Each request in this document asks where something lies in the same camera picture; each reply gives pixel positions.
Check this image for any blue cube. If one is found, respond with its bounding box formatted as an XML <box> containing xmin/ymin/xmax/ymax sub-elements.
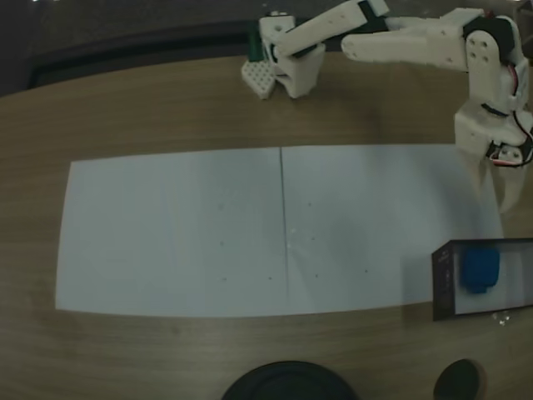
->
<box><xmin>458</xmin><ymin>247</ymin><xmax>501</xmax><ymax>295</ymax></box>

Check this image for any dark box white inside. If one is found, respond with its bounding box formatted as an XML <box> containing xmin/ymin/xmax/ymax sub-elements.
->
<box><xmin>431</xmin><ymin>238</ymin><xmax>533</xmax><ymax>323</ymax></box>

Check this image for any white paper sheet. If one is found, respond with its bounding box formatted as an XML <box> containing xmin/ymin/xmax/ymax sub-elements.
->
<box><xmin>54</xmin><ymin>147</ymin><xmax>291</xmax><ymax>318</ymax></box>
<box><xmin>280</xmin><ymin>143</ymin><xmax>506</xmax><ymax>316</ymax></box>

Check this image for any small dark round object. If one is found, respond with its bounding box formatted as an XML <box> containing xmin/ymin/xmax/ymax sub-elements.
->
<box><xmin>432</xmin><ymin>358</ymin><xmax>487</xmax><ymax>400</ymax></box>

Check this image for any green table clamp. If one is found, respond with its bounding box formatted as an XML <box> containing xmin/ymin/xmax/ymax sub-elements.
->
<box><xmin>247</xmin><ymin>20</ymin><xmax>265</xmax><ymax>63</ymax></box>

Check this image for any large black round object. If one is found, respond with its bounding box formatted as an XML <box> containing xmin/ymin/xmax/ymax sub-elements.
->
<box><xmin>220</xmin><ymin>360</ymin><xmax>360</xmax><ymax>400</ymax></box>

